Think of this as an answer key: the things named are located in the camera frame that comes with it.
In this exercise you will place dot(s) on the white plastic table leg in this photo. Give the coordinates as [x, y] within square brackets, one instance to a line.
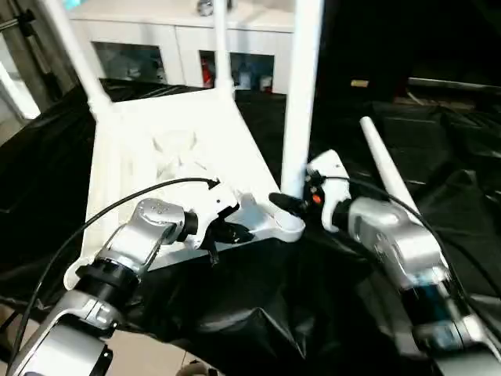
[78, 59]
[222, 47]
[387, 168]
[301, 94]

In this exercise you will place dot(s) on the white cabinet with glass doors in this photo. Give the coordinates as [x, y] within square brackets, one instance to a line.
[141, 39]

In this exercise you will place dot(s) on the white plastic table top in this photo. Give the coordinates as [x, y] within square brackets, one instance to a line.
[164, 157]

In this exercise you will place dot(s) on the grey horizontal rail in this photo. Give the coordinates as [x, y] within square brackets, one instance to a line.
[454, 83]

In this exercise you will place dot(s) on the small brass label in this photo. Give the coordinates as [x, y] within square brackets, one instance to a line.
[359, 83]

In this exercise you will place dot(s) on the black work mat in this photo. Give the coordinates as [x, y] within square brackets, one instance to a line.
[282, 313]

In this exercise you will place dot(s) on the red bottle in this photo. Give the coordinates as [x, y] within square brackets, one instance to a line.
[207, 74]

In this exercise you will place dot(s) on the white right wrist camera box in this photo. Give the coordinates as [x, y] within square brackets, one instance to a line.
[329, 180]

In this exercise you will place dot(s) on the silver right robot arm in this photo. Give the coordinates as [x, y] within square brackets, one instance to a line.
[399, 251]

